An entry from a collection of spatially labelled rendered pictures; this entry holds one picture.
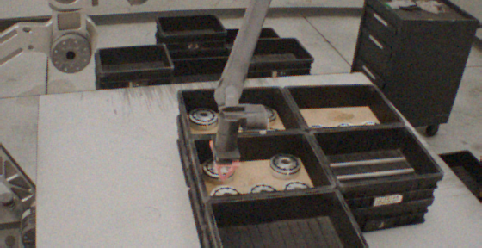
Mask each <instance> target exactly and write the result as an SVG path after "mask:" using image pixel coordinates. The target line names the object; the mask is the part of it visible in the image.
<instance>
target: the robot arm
mask: <svg viewBox="0 0 482 248"><path fill-rule="evenodd" d="M127 1H128V2H129V3H130V5H131V6H134V5H141V4H143V3H146V2H147V1H148V0H127ZM92 2H93V7H95V6H99V1H98V0H92ZM271 2H272V0H250V2H249V5H248V7H247V9H246V11H245V14H244V19H243V21H242V24H241V27H240V29H239V31H238V35H237V37H236V40H235V42H234V45H233V47H232V53H231V56H230V58H229V59H228V61H227V64H226V67H225V69H224V70H223V73H222V76H221V79H220V80H219V82H218V86H217V89H216V91H215V93H214V97H215V100H216V102H217V103H218V110H221V111H220V112H219V121H218V132H217V133H213V134H212V137H211V139H212V141H210V146H211V149H212V151H213V157H214V163H215V167H216V169H217V171H218V173H219V176H220V180H226V179H227V178H228V177H229V176H230V175H231V174H232V172H233V171H234V170H236V169H237V168H238V167H239V159H240V154H239V150H238V146H237V139H238V130H239V125H240V126H241V128H243V131H244V132H258V131H265V130H266V129H267V125H268V117H267V114H266V111H265V107H264V106H263V105H249V104H238V100H239V98H240V97H241V95H242V92H243V90H244V80H245V79H246V76H247V71H248V67H249V65H250V61H251V58H252V56H253V53H254V51H255V48H256V43H257V40H258V38H259V35H260V33H261V30H262V28H263V24H264V22H265V17H266V15H267V13H268V10H269V6H270V4H271ZM221 167H231V169H229V170H228V172H227V173H226V174H225V175H224V176H223V175H222V172H221V169H220V168H221Z"/></svg>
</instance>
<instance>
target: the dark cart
mask: <svg viewBox="0 0 482 248"><path fill-rule="evenodd" d="M391 1H392V0H364V2H363V3H364V4H363V9H362V12H361V21H360V25H359V32H358V35H357V39H356V45H355V51H354V55H353V56H354V58H353V62H352V66H351V69H350V73H352V72H362V73H363V74H364V75H365V76H366V77H367V78H368V80H369V81H370V82H372V83H373V84H375V85H376V86H377V87H378V88H379V89H380V91H381V92H382V93H383V94H384V96H385V98H386V99H387V100H389V101H390V103H391V104H392V105H393V106H394V108H396V109H397V110H398V111H399V113H400V114H401V115H402V116H404V118H405V119H406V120H407V121H408V122H409V124H411V126H412V127H424V126H427V127H426V134H427V135H429V136H433V135H436V132H437V131H438V129H439V126H440V125H441V124H443V123H447V122H448V119H449V116H450V113H451V110H452V108H453V106H454V100H455V98H456V94H457V92H458V90H459V86H460V82H461V78H462V76H463V74H464V70H465V68H466V63H467V61H468V55H469V54H470V52H471V48H472V45H473V41H474V36H475V34H476V32H477V31H476V30H477V27H478V26H479V21H480V20H479V19H478V18H475V17H474V16H473V15H471V14H470V13H468V12H467V11H465V10H463V9H462V8H461V7H459V6H457V4H455V3H453V2H451V1H449V0H433V1H437V3H444V4H445V5H446V6H447V9H448V10H449V12H448V13H442V12H439V13H438V14H434V13H431V12H429V11H426V10H422V9H421V10H420V9H413V10H408V9H397V8H394V9H390V8H389V7H388V6H386V5H385V3H390V2H391ZM405 1H407V0H405ZM416 1H417V0H411V2H412V3H415V2H416ZM419 1H420V0H419Z"/></svg>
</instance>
